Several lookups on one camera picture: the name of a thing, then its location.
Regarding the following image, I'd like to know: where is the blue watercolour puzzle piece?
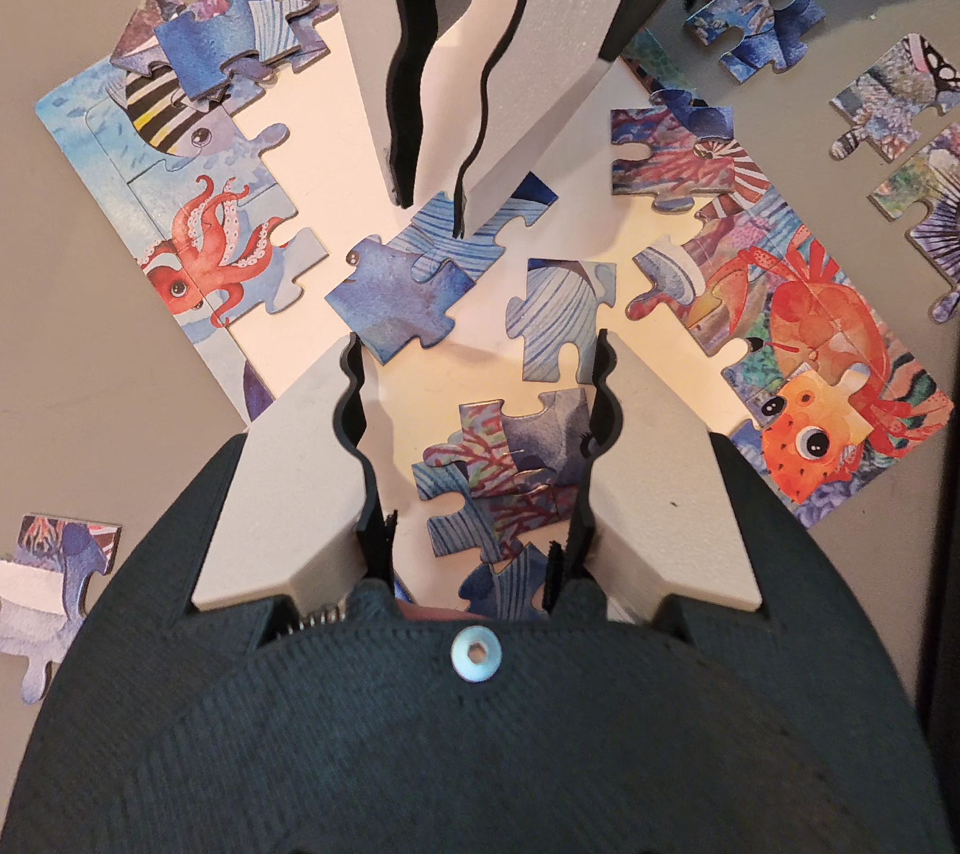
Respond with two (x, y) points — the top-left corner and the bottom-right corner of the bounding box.
(153, 0), (262, 99)

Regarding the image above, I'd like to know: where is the whale eye puzzle piece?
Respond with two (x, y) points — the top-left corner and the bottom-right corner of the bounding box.
(498, 387), (597, 491)

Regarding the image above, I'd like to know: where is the striped fish puzzle piece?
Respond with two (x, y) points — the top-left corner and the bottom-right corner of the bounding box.
(88, 70), (292, 188)

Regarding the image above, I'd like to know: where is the puzzle piece with white patch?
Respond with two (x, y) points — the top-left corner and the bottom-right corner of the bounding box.
(0, 512), (123, 707)

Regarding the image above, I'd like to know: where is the striped dark blue puzzle piece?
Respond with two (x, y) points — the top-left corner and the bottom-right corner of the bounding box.
(408, 171), (561, 285)

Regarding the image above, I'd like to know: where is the grey brown triangle puzzle piece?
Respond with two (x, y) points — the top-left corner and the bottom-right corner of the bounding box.
(111, 0), (187, 75)

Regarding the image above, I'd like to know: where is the orange crab puzzle piece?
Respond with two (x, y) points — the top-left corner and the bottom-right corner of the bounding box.
(738, 227), (897, 386)

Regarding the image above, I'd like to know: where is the red coral puzzle piece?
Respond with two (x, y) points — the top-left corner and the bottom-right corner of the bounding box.
(422, 400), (526, 499)

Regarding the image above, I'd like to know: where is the coral and purple puzzle piece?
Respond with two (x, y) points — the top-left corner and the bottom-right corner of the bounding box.
(411, 464), (579, 564)

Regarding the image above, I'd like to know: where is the pale striped puzzle piece with fin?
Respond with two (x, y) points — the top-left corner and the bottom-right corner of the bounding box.
(504, 257), (618, 407)

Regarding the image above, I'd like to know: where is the sea print puzzle tray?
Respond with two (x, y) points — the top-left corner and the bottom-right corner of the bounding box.
(33, 0), (957, 533)

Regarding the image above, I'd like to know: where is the dark blue puzzle piece with eye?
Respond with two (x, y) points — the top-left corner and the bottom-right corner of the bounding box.
(324, 231), (460, 369)

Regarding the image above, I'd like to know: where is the orange puffer fish puzzle piece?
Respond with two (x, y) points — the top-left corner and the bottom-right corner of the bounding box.
(757, 366), (879, 504)

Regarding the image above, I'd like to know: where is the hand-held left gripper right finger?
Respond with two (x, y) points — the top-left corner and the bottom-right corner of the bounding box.
(551, 327), (766, 611)

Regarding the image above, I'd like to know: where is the striped purple puzzle piece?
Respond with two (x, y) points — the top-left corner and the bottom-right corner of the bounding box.
(246, 0), (340, 59)

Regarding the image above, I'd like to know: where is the purple urchin puzzle piece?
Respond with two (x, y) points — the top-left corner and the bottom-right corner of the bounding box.
(867, 122), (960, 324)

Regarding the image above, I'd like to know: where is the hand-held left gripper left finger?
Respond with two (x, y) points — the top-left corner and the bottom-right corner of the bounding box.
(191, 332), (399, 611)

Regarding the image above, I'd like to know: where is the red striped shell puzzle piece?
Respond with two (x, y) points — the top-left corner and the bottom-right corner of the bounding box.
(609, 106), (735, 214)

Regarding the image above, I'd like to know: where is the wide blue striped puzzle piece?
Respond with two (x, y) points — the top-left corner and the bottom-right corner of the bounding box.
(456, 542), (556, 624)

